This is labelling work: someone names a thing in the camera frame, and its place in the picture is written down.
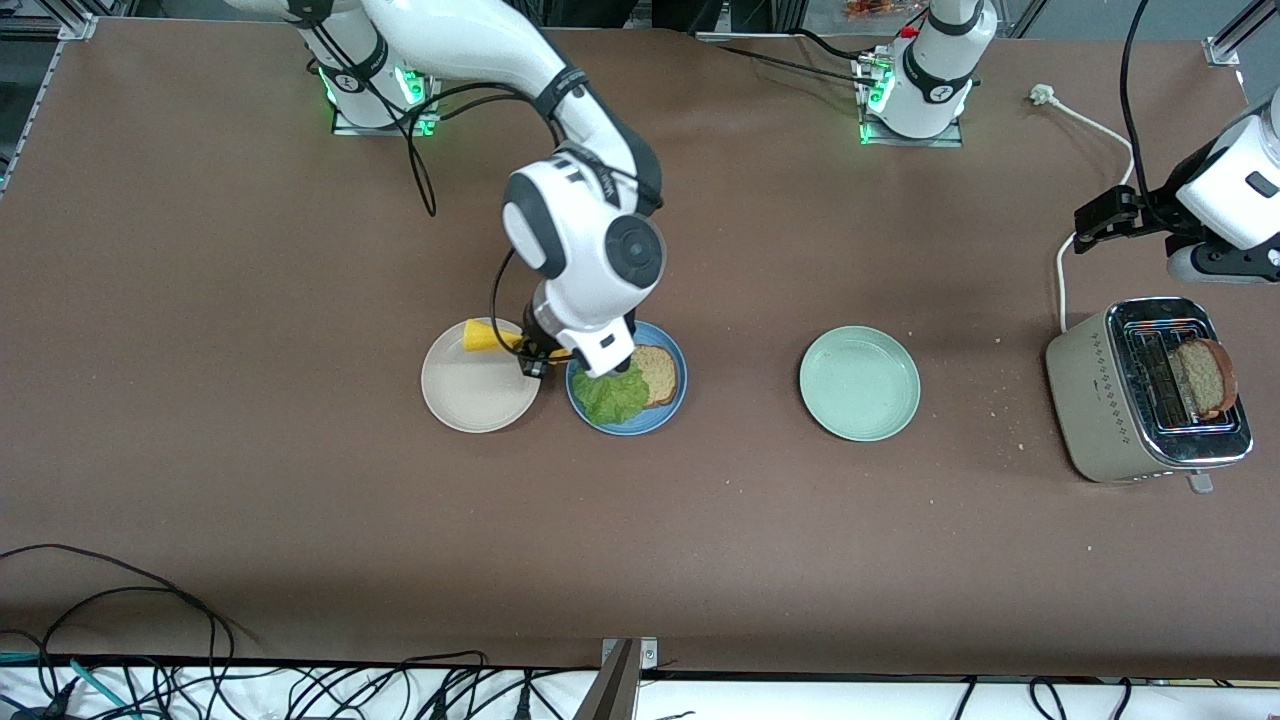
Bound yellow mustard squeeze bottle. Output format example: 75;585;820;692
461;317;574;364

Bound green lettuce leaf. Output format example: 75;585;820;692
572;360;651;425

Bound brown toast slice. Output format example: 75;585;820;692
1168;338;1239;421
630;344;681;407

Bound beige plate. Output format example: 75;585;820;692
420;317;543;434

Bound blue plate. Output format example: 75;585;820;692
565;319;689;437

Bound pale green plate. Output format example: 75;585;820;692
798;325;922;442

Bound beige chrome two-slot toaster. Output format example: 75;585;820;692
1045;296;1254;494

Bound thin black right gripper cable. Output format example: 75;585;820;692
489;245;531;347

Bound white toaster power cord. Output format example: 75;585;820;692
1030;84;1138;333

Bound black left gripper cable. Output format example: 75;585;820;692
1119;0;1169;194

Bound aluminium frame corner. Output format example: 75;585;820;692
1205;0;1280;67

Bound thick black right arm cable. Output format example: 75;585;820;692
300;20;561;218

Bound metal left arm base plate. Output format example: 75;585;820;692
856;50;966;149

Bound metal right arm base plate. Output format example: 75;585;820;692
330;42;446;137

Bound aluminium profile bracket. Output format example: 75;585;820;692
572;637;661;720

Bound black cables along table edge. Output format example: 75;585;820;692
700;30;881;87

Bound black looped floor cable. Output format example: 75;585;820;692
0;545;241;720

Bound teal floor cable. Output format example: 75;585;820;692
0;650;133;720

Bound aluminium frame rail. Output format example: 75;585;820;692
0;8;99;193

